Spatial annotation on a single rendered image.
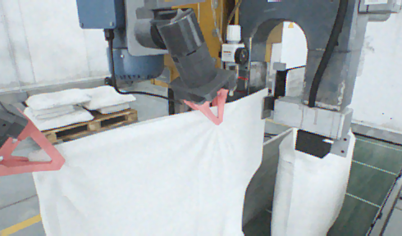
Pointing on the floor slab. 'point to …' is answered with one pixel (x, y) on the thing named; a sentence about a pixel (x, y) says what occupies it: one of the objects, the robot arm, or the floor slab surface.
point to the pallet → (92, 124)
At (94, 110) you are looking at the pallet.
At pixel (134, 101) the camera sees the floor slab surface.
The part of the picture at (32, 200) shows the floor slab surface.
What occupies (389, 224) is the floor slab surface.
